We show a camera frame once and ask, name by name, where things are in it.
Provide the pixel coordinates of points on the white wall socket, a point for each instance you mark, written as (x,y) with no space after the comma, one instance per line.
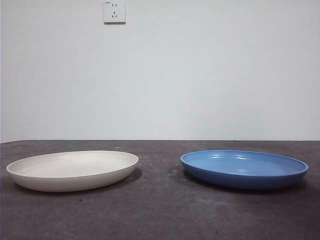
(115,15)

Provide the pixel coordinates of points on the white round plate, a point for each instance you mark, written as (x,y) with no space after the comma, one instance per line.
(75,170)

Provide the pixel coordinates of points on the blue round plate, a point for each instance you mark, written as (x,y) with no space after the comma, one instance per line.
(240,165)

